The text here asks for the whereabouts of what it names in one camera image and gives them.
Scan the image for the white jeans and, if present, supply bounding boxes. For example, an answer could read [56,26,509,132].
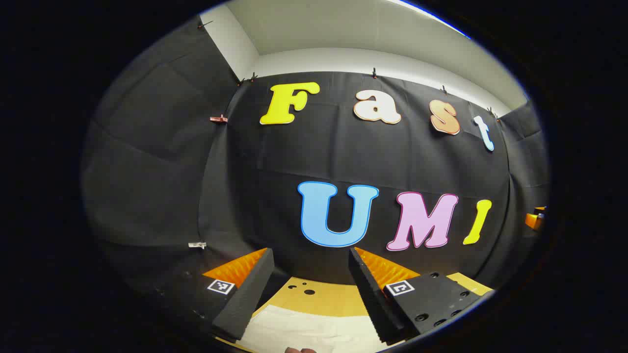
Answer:
[243,304,388,353]

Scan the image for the black backdrop cloth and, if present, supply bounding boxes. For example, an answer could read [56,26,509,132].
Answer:
[81,17,550,304]

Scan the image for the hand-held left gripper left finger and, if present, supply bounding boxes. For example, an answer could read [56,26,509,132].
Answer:
[147,248,275,342]

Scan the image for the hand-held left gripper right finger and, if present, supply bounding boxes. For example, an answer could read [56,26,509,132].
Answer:
[347,247,495,345]

